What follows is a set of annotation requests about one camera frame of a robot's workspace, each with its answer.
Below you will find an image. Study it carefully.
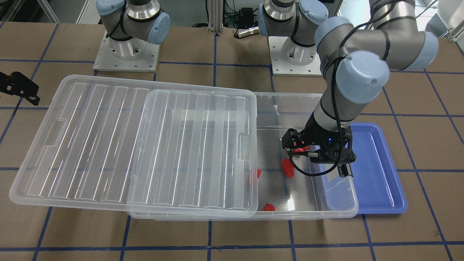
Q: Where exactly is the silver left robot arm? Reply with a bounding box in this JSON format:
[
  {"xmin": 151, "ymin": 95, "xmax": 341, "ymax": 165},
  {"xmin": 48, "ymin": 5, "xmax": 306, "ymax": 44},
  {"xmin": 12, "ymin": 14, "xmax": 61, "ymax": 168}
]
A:
[{"xmin": 258, "ymin": 0, "xmax": 439, "ymax": 165}]

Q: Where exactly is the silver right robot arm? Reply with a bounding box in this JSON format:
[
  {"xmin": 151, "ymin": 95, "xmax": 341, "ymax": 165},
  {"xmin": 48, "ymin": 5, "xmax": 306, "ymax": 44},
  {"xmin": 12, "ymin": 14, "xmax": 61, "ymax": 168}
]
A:
[{"xmin": 1, "ymin": 0, "xmax": 171, "ymax": 106}]

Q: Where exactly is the clear plastic box lid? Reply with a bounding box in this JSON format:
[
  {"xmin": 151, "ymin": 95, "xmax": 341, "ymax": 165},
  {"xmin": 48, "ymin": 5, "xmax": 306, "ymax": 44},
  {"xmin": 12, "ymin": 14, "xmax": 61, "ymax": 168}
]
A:
[{"xmin": 9, "ymin": 75, "xmax": 258, "ymax": 218}]

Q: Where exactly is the clear plastic storage box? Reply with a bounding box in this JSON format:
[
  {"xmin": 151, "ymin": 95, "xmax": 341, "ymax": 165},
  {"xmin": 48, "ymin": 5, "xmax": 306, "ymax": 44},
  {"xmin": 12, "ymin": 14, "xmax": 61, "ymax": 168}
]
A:
[{"xmin": 127, "ymin": 92, "xmax": 359, "ymax": 220}]

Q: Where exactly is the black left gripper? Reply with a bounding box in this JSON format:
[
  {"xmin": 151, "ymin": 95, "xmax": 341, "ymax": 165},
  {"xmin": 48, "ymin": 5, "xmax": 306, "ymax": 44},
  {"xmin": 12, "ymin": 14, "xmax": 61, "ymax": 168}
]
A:
[{"xmin": 282, "ymin": 120, "xmax": 356, "ymax": 165}]

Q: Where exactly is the black box latch handle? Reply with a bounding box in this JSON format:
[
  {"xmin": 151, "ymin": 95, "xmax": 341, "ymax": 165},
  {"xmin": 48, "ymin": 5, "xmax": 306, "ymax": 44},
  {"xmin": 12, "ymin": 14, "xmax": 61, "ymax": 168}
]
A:
[{"xmin": 337, "ymin": 164, "xmax": 353, "ymax": 178}]

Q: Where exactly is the blue plastic tray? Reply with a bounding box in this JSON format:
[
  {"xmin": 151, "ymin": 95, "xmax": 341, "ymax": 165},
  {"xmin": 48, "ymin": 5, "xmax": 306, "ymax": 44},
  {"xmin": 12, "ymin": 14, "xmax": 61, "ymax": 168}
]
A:
[{"xmin": 312, "ymin": 122, "xmax": 407, "ymax": 214}]

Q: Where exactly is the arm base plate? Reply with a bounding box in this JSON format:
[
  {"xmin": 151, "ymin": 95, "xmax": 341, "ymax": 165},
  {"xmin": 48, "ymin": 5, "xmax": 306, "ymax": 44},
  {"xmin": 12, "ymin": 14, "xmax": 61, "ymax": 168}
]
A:
[
  {"xmin": 93, "ymin": 32, "xmax": 160, "ymax": 73},
  {"xmin": 268, "ymin": 36, "xmax": 322, "ymax": 77}
]

